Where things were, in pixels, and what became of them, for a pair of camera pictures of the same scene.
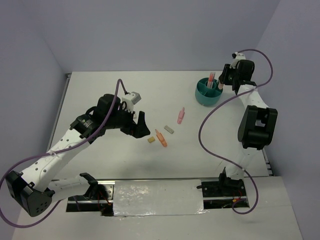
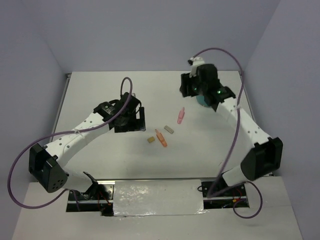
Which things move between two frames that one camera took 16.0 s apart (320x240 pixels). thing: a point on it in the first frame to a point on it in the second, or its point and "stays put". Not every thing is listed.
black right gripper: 224,77 to 186,82
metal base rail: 215,195 stays put
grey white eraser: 169,129 stays put
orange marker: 161,138 stays put
